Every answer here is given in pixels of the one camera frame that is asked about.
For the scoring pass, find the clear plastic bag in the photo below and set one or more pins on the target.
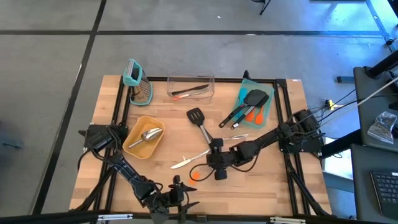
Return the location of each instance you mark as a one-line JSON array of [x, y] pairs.
[[384, 124]]

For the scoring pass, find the grey-blue floor bar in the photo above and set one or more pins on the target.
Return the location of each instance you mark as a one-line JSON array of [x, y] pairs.
[[345, 79]]

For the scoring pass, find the black stand leg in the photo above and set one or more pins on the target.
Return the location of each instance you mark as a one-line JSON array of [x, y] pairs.
[[263, 7]]

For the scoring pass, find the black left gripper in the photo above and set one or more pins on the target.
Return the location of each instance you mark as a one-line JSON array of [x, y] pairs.
[[177, 194]]

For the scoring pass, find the black desk leg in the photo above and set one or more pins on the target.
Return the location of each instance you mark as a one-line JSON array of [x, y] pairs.
[[382, 65]]

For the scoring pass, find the silver butter knife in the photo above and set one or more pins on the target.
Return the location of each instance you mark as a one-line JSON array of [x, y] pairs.
[[237, 136], [183, 163]]

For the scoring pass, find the silver metal scoop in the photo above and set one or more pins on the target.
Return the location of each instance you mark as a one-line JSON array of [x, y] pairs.
[[150, 134]]

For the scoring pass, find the silver bracket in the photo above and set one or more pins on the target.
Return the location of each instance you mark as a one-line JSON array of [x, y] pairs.
[[287, 220], [115, 216]]

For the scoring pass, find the black desk beam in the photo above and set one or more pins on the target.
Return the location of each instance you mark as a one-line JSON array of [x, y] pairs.
[[342, 143]]

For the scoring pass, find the black rig crossbar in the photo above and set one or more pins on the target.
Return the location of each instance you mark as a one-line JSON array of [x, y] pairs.
[[46, 217]]

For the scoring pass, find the slotted black turner steel neck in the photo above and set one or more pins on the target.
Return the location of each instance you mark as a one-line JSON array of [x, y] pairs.
[[196, 115]]

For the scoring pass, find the narrow teal silicone spatula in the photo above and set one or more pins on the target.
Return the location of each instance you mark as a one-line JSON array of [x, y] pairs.
[[242, 93]]

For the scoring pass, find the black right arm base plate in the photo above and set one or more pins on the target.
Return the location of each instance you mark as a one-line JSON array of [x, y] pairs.
[[311, 148]]

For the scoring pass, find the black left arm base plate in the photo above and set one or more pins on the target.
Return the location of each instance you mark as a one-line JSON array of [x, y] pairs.
[[83, 133]]

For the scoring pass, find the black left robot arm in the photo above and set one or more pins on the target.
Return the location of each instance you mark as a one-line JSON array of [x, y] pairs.
[[127, 172]]

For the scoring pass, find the teal translucent plastic bin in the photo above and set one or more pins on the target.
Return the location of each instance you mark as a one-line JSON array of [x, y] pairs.
[[267, 85]]

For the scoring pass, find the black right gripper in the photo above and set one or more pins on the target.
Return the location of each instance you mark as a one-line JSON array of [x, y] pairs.
[[222, 158]]

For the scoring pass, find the dark grey desk with keyboard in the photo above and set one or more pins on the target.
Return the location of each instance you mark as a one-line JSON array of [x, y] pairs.
[[360, 186]]

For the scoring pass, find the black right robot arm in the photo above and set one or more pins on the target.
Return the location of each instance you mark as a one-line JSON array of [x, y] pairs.
[[267, 138]]

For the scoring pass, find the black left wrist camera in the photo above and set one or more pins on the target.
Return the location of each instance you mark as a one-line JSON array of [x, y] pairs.
[[158, 210]]

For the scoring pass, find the yellow-orange plastic bin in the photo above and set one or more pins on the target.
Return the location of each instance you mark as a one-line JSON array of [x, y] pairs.
[[140, 149]]

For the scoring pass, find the black knife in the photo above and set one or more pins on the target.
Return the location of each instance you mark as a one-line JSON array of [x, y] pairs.
[[191, 89]]

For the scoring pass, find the clear plastic bin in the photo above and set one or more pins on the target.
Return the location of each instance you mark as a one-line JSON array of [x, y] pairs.
[[174, 81]]

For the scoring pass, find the yellow power plug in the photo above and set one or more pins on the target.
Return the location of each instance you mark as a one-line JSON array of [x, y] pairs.
[[329, 104]]

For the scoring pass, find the metal table leg with caster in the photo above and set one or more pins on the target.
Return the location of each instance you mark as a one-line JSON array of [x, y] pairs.
[[377, 21]]

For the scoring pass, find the long orange silicone spatula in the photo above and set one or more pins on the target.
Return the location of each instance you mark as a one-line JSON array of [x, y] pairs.
[[259, 119]]

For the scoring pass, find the black computer keyboard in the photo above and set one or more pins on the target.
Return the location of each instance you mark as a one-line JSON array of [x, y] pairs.
[[387, 193]]

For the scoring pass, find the black camera mount knob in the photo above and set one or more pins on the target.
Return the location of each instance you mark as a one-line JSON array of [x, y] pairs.
[[246, 74]]

